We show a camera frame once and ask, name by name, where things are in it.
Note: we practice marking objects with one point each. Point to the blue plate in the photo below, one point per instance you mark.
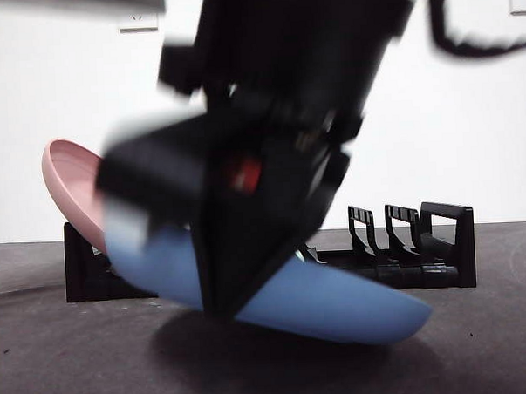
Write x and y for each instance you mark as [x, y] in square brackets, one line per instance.
[315, 304]

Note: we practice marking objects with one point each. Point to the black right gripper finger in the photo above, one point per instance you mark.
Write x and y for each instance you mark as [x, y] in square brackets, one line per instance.
[157, 166]
[248, 250]

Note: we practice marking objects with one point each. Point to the pink plate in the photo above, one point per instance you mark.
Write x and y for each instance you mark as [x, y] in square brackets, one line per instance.
[70, 179]

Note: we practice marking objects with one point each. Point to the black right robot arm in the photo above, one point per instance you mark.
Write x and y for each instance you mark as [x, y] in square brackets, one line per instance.
[304, 38]

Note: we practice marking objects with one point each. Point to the black plate rack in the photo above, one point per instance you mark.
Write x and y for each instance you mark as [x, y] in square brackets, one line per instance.
[448, 241]

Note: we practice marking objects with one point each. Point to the pale grey camera box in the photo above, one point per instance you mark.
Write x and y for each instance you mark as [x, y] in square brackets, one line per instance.
[62, 3]

